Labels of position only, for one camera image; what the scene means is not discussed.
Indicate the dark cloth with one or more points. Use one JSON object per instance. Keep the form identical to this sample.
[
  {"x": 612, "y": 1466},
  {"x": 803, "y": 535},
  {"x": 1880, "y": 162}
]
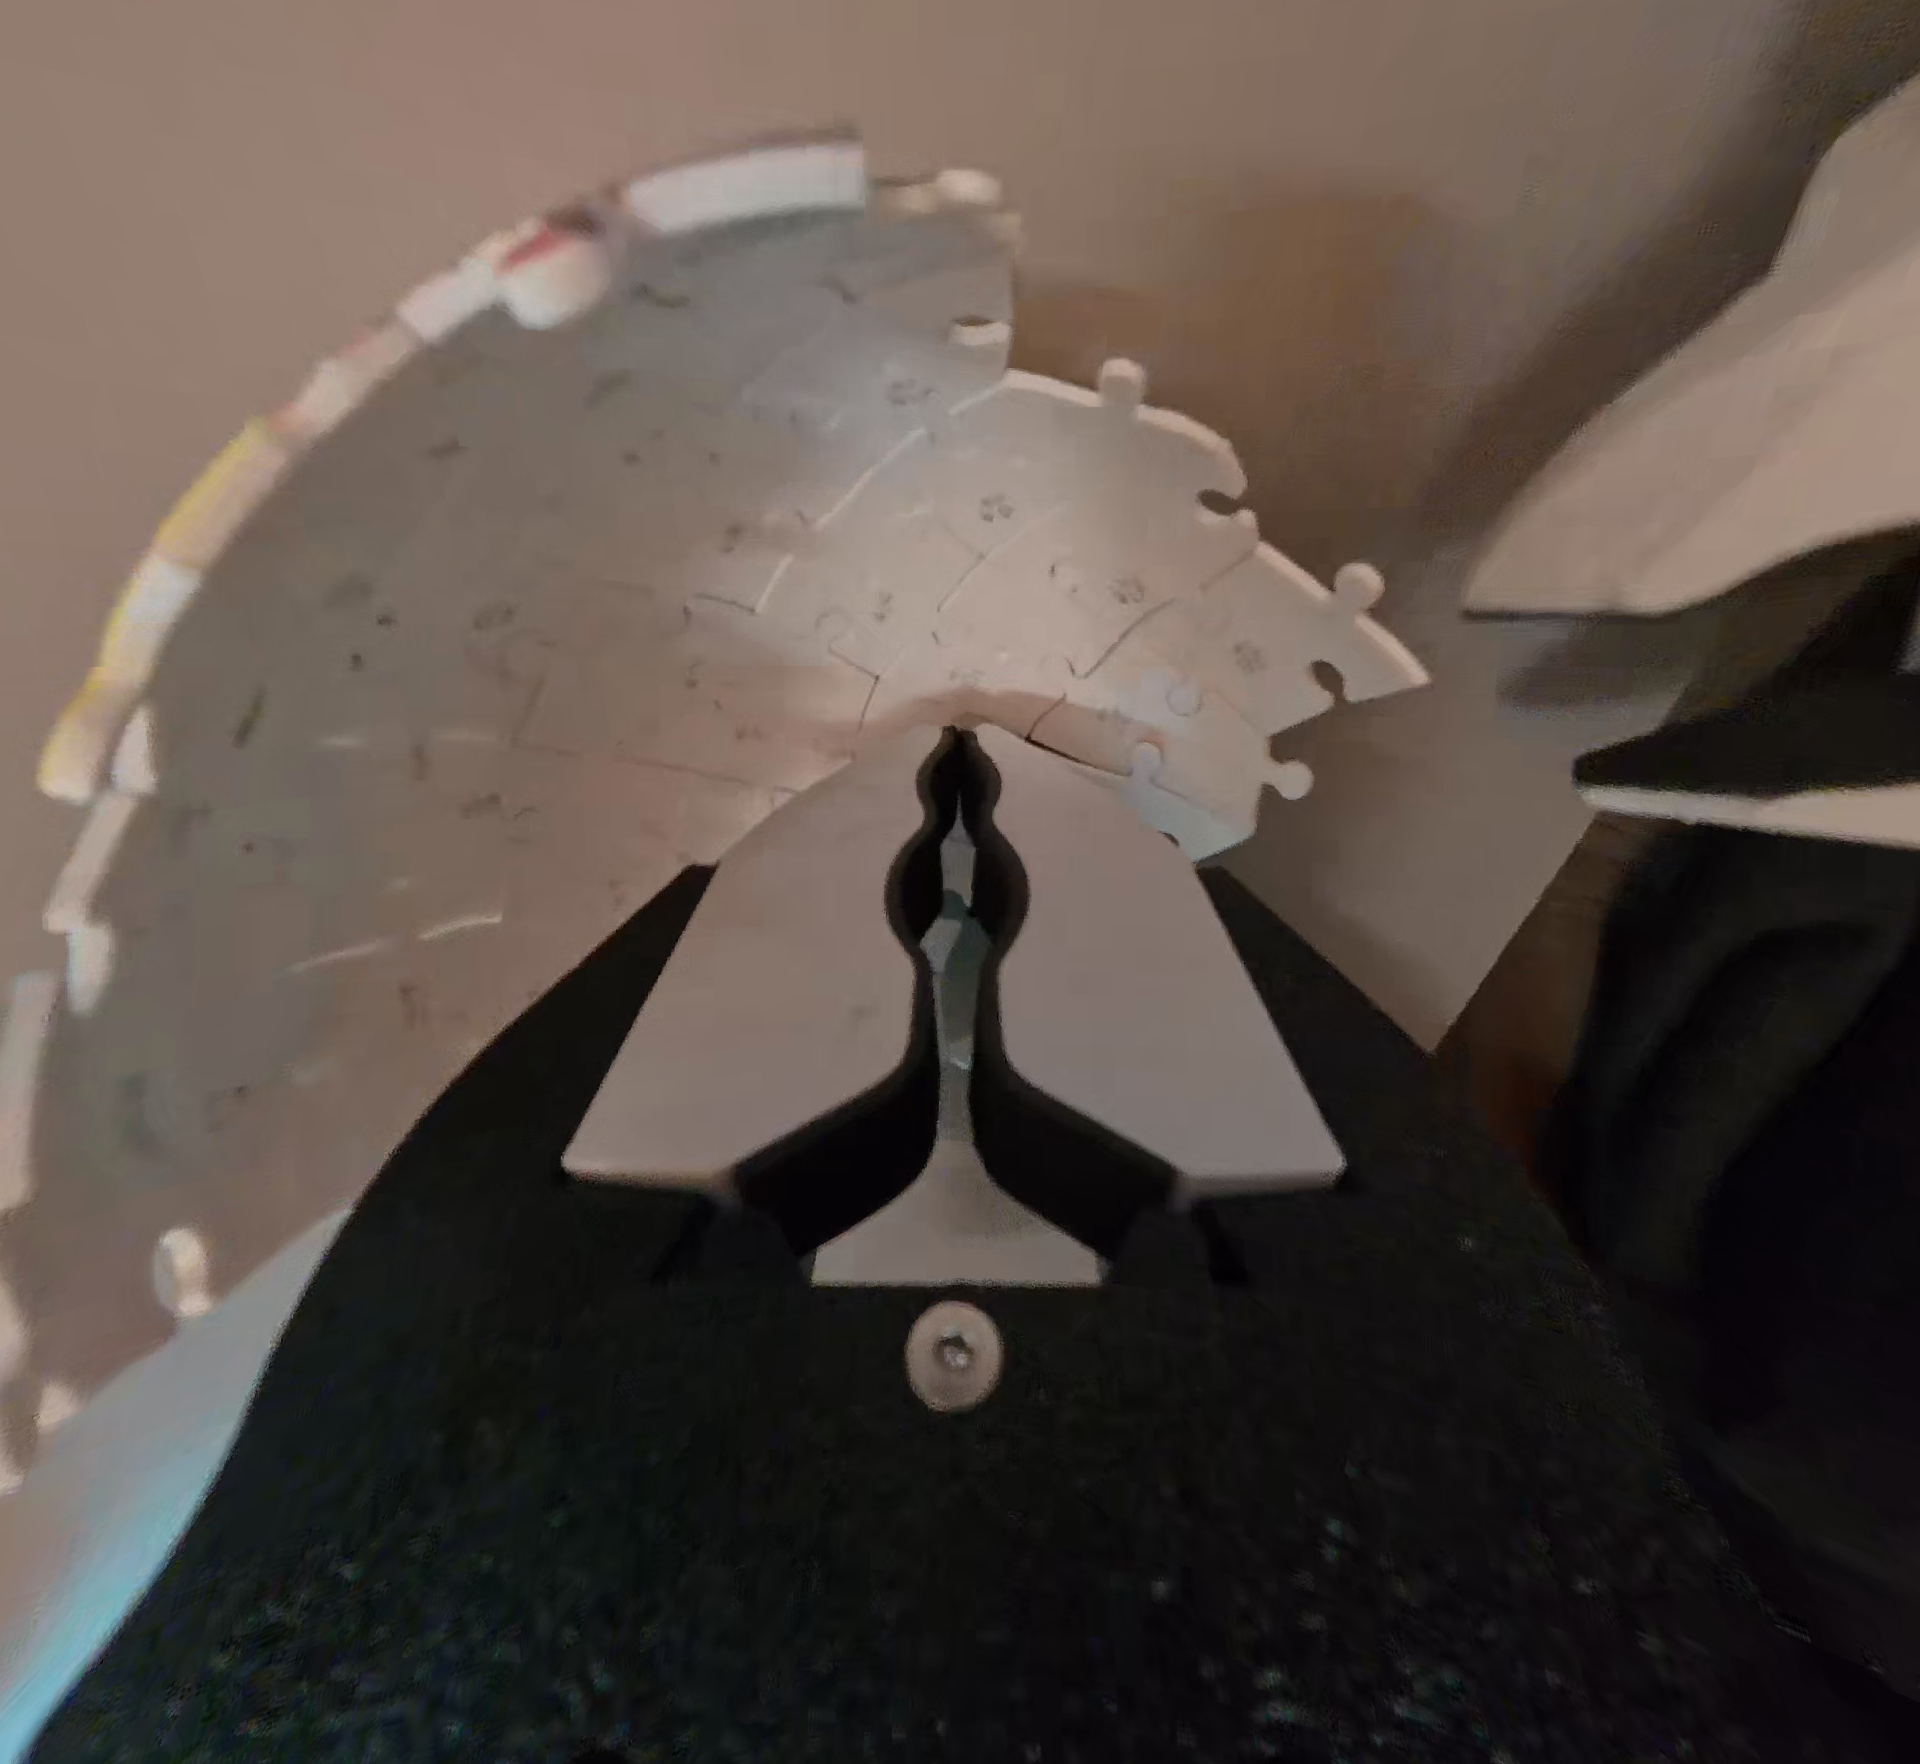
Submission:
[{"x": 1770, "y": 1118}]

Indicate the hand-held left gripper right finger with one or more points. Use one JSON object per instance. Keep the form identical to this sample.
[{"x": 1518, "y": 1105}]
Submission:
[{"x": 1155, "y": 1013}]

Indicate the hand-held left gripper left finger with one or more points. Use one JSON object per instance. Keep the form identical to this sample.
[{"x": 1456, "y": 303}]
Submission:
[{"x": 751, "y": 1013}]

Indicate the white puzzle ball shell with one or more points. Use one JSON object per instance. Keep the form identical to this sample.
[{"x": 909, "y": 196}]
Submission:
[{"x": 599, "y": 593}]

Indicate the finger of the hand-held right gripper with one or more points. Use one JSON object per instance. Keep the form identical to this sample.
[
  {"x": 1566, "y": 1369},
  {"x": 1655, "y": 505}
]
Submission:
[
  {"x": 1799, "y": 773},
  {"x": 1770, "y": 413}
]

